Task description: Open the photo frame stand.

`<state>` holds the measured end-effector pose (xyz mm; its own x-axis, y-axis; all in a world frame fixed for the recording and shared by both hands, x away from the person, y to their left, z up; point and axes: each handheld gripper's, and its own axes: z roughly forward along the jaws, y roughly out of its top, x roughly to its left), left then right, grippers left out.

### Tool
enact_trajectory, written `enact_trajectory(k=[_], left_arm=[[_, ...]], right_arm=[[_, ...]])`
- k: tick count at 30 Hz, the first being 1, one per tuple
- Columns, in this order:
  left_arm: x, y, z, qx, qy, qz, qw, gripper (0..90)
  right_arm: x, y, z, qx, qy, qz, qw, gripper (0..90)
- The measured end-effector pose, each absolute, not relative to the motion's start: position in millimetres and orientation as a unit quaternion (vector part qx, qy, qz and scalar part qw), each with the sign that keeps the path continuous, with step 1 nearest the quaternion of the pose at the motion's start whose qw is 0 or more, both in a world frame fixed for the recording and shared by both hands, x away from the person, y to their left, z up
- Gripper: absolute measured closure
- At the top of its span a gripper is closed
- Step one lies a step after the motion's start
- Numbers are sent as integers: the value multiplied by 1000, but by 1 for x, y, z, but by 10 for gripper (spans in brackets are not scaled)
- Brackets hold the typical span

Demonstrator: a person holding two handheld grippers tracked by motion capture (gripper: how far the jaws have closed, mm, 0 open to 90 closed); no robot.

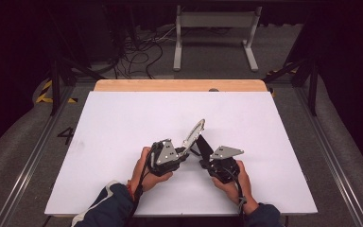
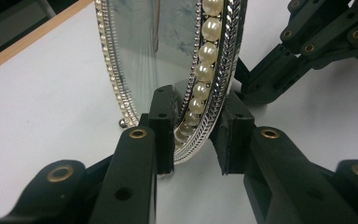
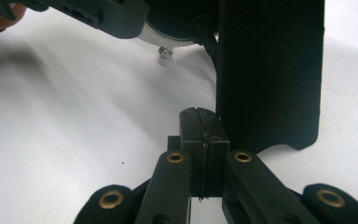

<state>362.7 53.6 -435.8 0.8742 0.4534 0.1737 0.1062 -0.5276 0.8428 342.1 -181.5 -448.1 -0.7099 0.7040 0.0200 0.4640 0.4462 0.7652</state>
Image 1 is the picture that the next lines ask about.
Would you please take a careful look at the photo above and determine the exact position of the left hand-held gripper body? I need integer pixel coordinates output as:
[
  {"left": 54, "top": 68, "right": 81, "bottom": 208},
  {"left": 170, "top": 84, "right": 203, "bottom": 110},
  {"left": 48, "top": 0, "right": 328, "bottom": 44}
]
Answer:
[{"left": 146, "top": 138, "right": 183, "bottom": 178}]

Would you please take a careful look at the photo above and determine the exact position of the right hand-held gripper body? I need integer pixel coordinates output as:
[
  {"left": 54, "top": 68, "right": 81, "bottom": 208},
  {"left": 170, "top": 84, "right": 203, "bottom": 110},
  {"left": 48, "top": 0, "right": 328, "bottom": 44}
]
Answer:
[{"left": 207, "top": 145, "right": 246, "bottom": 184}]

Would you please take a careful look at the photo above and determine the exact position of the black cloth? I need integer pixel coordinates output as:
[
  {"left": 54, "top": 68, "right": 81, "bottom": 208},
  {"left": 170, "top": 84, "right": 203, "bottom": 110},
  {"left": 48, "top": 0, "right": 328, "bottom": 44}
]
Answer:
[{"left": 195, "top": 134, "right": 216, "bottom": 162}]

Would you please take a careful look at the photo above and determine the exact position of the person's right hand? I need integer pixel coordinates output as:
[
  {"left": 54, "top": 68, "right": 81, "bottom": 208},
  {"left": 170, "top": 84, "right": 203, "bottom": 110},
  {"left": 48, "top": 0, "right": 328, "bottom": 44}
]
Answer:
[{"left": 211, "top": 159, "right": 260, "bottom": 216}]

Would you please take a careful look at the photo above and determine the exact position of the person's left hand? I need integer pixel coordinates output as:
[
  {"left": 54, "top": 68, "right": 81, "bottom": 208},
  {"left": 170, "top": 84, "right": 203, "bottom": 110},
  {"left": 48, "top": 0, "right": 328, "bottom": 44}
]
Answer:
[{"left": 128, "top": 146, "right": 174, "bottom": 194}]

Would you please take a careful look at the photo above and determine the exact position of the white board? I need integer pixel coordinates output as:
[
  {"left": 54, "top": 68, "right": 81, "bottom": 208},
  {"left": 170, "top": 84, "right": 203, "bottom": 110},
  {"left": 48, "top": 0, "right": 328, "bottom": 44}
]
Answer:
[{"left": 43, "top": 91, "right": 319, "bottom": 218}]

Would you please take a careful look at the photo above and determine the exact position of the wooden table edge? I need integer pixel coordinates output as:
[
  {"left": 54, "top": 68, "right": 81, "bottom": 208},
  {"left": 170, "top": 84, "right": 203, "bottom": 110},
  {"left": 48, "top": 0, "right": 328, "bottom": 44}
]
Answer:
[{"left": 93, "top": 79, "right": 268, "bottom": 93}]

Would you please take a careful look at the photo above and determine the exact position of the black metal stand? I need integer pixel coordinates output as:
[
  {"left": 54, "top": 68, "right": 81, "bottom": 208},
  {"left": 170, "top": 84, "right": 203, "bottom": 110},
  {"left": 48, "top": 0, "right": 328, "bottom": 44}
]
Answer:
[
  {"left": 262, "top": 18, "right": 320, "bottom": 116},
  {"left": 45, "top": 6, "right": 107, "bottom": 116}
]

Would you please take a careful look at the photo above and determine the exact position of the yellow black floor tape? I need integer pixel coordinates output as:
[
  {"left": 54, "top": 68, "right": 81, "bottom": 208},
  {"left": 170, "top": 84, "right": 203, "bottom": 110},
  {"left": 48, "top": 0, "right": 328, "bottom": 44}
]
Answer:
[{"left": 35, "top": 79, "right": 78, "bottom": 105}]

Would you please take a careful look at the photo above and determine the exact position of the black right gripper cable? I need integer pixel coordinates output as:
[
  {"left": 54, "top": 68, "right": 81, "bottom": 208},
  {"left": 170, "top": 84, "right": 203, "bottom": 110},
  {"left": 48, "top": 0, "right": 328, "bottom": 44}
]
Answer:
[{"left": 228, "top": 173, "right": 248, "bottom": 221}]

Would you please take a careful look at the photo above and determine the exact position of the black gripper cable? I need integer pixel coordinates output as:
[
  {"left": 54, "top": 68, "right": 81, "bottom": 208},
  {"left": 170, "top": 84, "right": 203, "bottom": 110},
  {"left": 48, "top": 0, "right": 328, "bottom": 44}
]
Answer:
[
  {"left": 124, "top": 145, "right": 159, "bottom": 227},
  {"left": 228, "top": 173, "right": 248, "bottom": 221}
]

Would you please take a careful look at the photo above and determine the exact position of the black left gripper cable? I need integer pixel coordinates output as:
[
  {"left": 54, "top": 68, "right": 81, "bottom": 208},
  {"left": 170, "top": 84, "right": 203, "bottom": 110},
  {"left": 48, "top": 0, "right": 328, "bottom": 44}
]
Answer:
[{"left": 124, "top": 145, "right": 159, "bottom": 227}]

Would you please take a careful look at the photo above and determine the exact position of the bundle of floor cables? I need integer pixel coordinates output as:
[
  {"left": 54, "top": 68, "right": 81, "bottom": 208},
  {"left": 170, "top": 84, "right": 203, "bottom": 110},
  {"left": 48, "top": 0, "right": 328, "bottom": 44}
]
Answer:
[{"left": 112, "top": 25, "right": 176, "bottom": 80}]

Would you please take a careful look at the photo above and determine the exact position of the aluminium floor rail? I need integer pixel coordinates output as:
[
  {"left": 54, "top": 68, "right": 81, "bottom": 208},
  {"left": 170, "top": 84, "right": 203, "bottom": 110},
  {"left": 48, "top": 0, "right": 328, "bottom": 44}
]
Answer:
[
  {"left": 0, "top": 84, "right": 78, "bottom": 227},
  {"left": 294, "top": 84, "right": 363, "bottom": 227}
]

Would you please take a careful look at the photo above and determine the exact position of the white metal stand frame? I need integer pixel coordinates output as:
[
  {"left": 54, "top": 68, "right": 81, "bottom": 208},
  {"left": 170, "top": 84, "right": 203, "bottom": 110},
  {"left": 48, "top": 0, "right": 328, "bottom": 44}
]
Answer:
[{"left": 172, "top": 5, "right": 263, "bottom": 73}]

